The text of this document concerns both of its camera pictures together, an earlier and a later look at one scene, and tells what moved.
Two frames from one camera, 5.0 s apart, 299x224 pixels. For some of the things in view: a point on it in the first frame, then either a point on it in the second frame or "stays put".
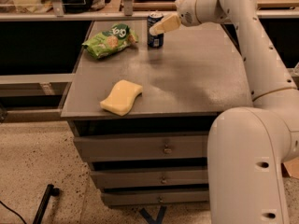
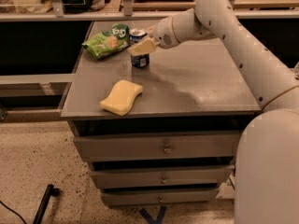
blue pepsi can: [154, 40] -> [138, 61]
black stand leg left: [49, 191] stays put
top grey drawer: [143, 147] stays put
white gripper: [186, 12] -> [163, 32]
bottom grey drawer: [156, 198] stays put
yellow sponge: [121, 97] stays put
